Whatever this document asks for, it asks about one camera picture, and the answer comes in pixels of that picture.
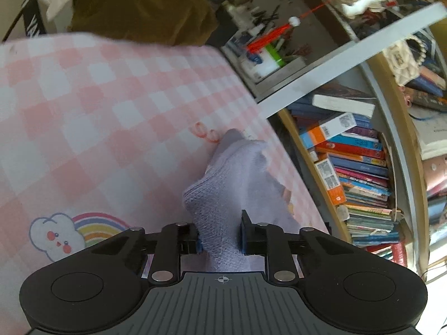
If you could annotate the pile of stacked books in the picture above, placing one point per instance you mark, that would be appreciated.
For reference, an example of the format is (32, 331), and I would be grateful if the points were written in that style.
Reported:
(433, 136)

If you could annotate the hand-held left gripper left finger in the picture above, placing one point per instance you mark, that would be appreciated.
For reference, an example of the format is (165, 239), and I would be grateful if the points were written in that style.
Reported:
(199, 244)

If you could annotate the row of colourful books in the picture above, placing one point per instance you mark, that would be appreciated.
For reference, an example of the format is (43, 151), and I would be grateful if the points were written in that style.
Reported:
(363, 181)

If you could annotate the bunch of pens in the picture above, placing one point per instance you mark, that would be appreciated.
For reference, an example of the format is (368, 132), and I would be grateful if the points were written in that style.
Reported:
(265, 17)

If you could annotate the white and wooden bookshelf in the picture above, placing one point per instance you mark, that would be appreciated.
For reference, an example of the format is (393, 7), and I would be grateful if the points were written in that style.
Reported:
(349, 62)

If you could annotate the pink checkered cartoon desk mat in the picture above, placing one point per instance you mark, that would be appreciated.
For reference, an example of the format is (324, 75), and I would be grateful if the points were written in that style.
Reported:
(87, 111)

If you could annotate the white jar with green lid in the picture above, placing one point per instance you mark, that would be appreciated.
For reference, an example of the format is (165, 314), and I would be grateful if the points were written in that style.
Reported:
(269, 61)

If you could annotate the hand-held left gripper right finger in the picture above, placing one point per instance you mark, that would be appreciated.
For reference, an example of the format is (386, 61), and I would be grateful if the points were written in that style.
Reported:
(242, 242)

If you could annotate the light purple sock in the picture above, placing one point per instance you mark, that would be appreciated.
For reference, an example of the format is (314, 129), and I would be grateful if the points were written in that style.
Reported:
(230, 195)

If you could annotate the tall orange and white box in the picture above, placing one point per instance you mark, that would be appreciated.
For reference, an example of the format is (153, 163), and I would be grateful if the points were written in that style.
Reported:
(326, 131)

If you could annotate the red tassel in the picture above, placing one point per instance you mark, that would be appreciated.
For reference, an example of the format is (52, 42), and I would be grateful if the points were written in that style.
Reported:
(276, 36)

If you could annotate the small orange box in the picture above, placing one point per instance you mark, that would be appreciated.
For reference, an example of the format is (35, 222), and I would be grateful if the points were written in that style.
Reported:
(331, 181)

